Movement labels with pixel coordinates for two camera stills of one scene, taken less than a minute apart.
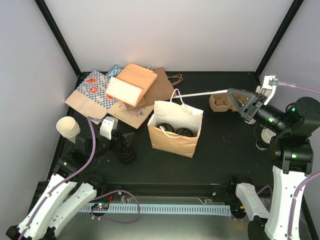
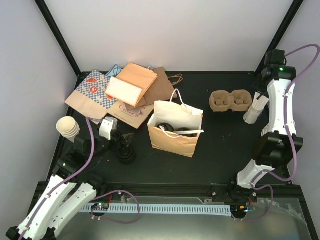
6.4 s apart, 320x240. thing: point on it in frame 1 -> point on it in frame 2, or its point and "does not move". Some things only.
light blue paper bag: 114,71 does not move
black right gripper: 241,107 -> 256,86
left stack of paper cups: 68,127 does not move
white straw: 202,93 -> 188,132
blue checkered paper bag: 90,97 does not move
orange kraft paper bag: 173,126 does not move
